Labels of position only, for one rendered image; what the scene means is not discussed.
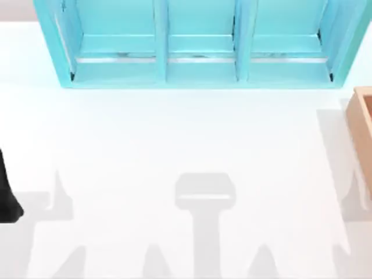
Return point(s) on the light blue rack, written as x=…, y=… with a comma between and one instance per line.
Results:
x=200, y=74

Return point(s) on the salmon-coloured shallow box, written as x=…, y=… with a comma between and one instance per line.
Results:
x=358, y=139

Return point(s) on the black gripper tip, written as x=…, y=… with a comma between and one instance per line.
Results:
x=7, y=200

